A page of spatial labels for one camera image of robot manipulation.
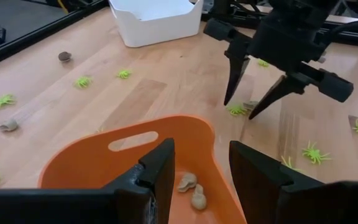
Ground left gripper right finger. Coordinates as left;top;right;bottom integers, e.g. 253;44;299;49
229;140;323;224

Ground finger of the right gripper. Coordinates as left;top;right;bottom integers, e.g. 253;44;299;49
223;50;252;107
248;73;314;121

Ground orange plastic bin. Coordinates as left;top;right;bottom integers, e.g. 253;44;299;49
37;114;249;224

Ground beige shells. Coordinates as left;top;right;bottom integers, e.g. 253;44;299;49
191;183;208;211

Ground white plastic bin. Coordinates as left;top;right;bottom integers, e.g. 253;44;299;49
108;0;204;49

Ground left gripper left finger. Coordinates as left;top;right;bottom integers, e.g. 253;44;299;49
103;138;177;224

